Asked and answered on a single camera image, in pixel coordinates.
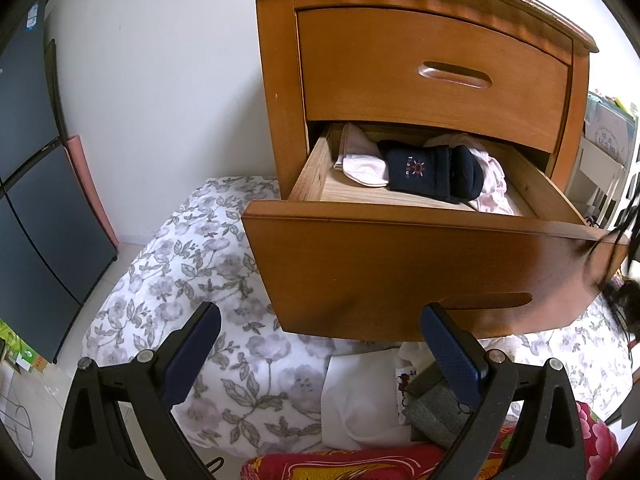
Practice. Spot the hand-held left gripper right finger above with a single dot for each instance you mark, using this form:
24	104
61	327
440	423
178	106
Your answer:
450	355

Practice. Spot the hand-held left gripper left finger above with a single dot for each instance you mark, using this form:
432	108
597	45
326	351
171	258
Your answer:
197	350

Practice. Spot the grey printed socks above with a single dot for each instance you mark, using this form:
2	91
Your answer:
440	415

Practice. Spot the white garment with cartoon print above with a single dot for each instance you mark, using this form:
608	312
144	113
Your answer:
360	400

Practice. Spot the navy socks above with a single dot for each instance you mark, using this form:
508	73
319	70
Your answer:
425	175

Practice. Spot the dark cloth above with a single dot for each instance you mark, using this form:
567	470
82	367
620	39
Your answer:
625	300

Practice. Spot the pink garment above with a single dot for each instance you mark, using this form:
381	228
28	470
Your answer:
492	175

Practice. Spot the grey floral white blanket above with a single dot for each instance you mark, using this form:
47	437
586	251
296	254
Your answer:
175	285

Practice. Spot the red floral blanket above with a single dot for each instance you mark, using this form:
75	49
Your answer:
350	465

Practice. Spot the green cardboard box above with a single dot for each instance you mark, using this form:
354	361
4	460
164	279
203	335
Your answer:
20	350

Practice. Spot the pink board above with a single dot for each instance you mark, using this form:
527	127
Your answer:
90	180

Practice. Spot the pink white socks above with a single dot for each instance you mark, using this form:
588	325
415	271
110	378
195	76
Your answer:
362	167

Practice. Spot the white shelf unit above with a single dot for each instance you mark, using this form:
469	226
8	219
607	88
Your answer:
597	152

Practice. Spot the wooden nightstand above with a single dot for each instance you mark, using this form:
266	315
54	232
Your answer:
280	110

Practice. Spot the pale printed box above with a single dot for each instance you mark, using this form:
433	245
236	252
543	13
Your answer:
610	135

